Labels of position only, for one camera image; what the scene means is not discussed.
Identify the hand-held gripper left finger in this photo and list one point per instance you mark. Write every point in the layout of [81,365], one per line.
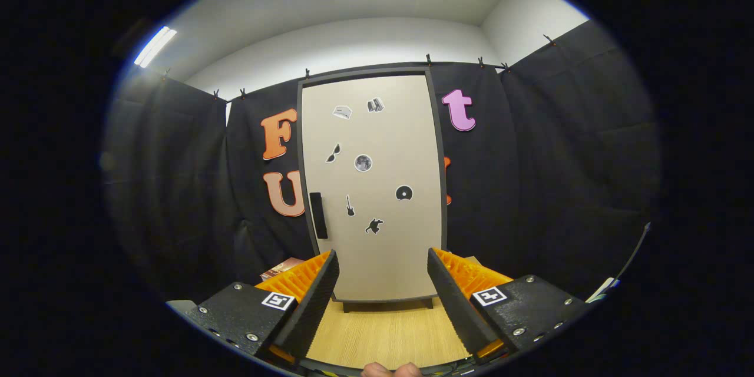
[315,306]

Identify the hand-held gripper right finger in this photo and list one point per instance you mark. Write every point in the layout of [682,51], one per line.
[456,312]

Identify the grey shoe cabinet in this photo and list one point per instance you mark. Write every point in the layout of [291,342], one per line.
[365,73]

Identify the brown cover book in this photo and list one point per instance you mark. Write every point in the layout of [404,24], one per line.
[283,268]

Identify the black backdrop cloth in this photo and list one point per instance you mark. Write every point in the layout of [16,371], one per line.
[530,188]

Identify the white flat object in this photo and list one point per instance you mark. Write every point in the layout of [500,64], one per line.
[604,290]

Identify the narrow ceiling light strip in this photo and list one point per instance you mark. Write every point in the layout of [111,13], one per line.
[154,47]

